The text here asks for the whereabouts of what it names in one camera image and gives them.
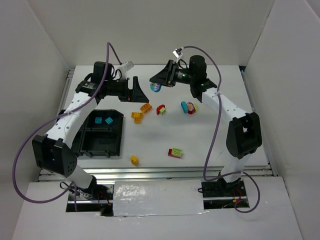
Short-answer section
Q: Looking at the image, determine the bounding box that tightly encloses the blue cupcake lego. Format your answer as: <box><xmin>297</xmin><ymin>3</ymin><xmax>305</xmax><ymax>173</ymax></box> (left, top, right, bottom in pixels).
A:
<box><xmin>150</xmin><ymin>82</ymin><xmax>162</xmax><ymax>93</ymax></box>

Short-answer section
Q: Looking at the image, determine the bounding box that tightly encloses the orange printed lego brick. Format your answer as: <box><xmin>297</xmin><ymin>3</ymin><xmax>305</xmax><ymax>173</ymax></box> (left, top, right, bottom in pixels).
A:
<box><xmin>140</xmin><ymin>103</ymin><xmax>153</xmax><ymax>114</ymax></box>

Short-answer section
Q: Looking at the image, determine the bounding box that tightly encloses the orange L-shaped lego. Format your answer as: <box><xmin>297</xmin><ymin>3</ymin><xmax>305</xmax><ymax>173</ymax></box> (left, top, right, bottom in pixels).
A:
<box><xmin>131</xmin><ymin>112</ymin><xmax>144</xmax><ymax>124</ymax></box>

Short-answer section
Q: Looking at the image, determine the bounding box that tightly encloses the small blue lego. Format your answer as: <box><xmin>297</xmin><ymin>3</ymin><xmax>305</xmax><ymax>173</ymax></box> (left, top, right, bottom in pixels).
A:
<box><xmin>105</xmin><ymin>117</ymin><xmax>114</xmax><ymax>125</ymax></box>

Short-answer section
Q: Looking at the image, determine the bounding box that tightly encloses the black compartment tray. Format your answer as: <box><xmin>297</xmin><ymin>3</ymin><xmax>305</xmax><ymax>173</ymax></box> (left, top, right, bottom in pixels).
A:
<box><xmin>71</xmin><ymin>109</ymin><xmax>124</xmax><ymax>158</ymax></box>

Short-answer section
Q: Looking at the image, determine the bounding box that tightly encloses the green lego brick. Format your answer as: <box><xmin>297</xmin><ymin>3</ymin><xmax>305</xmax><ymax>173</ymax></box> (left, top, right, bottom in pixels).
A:
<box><xmin>171</xmin><ymin>148</ymin><xmax>182</xmax><ymax>158</ymax></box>

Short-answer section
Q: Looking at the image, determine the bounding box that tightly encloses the yellow lego brick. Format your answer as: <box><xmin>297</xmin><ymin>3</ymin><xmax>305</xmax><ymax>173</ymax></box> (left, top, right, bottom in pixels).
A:
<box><xmin>130</xmin><ymin>155</ymin><xmax>139</xmax><ymax>166</ymax></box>

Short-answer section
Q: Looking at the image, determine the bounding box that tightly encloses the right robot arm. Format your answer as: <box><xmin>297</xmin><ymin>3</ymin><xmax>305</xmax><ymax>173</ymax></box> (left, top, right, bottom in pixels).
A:
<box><xmin>149</xmin><ymin>55</ymin><xmax>262</xmax><ymax>186</ymax></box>

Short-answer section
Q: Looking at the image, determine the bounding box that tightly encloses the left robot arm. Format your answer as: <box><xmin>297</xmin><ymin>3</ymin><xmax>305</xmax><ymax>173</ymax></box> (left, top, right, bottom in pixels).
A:
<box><xmin>32</xmin><ymin>61</ymin><xmax>149</xmax><ymax>197</ymax></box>

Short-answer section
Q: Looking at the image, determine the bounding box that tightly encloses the red arch lego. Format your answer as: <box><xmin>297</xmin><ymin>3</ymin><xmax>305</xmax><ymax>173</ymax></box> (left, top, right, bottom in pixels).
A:
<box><xmin>156</xmin><ymin>104</ymin><xmax>166</xmax><ymax>115</ymax></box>

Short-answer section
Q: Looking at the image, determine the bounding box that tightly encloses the small lime lego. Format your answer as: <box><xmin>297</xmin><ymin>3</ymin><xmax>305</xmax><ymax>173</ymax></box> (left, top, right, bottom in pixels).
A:
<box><xmin>159</xmin><ymin>107</ymin><xmax>166</xmax><ymax>115</ymax></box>

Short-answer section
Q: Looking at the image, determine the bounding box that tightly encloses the lime lego by flower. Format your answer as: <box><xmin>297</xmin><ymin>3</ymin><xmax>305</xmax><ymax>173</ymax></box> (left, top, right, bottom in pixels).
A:
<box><xmin>193</xmin><ymin>103</ymin><xmax>199</xmax><ymax>113</ymax></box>

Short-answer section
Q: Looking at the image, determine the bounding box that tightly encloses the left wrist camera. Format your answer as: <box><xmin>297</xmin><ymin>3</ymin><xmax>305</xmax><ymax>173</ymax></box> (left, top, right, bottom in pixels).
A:
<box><xmin>116</xmin><ymin>61</ymin><xmax>134</xmax><ymax>78</ymax></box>

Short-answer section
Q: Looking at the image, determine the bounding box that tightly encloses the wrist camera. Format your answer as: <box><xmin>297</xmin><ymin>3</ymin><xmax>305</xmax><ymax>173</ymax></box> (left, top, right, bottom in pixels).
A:
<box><xmin>172</xmin><ymin>47</ymin><xmax>184</xmax><ymax>63</ymax></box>
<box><xmin>116</xmin><ymin>61</ymin><xmax>134</xmax><ymax>78</ymax></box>

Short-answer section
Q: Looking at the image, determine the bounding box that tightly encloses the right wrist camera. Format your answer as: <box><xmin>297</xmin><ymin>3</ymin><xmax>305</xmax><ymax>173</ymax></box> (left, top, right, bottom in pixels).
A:
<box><xmin>172</xmin><ymin>47</ymin><xmax>184</xmax><ymax>63</ymax></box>

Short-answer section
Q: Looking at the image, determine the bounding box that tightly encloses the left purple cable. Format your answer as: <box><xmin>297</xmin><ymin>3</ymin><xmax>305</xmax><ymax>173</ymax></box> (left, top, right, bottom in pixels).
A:
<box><xmin>11</xmin><ymin>41</ymin><xmax>123</xmax><ymax>211</ymax></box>

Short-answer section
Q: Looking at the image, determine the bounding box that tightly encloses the aluminium front rail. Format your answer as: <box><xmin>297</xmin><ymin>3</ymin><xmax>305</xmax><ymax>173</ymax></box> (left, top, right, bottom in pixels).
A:
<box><xmin>38</xmin><ymin>166</ymin><xmax>273</xmax><ymax>182</ymax></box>

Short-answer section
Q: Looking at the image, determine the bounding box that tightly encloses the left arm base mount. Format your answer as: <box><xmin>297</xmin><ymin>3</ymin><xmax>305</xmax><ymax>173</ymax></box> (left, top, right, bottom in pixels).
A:
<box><xmin>66</xmin><ymin>184</ymin><xmax>114</xmax><ymax>217</ymax></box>

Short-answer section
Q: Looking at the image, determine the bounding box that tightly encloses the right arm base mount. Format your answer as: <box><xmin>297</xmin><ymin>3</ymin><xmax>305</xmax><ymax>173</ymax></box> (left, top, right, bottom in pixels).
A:
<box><xmin>197</xmin><ymin>180</ymin><xmax>250</xmax><ymax>210</ymax></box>

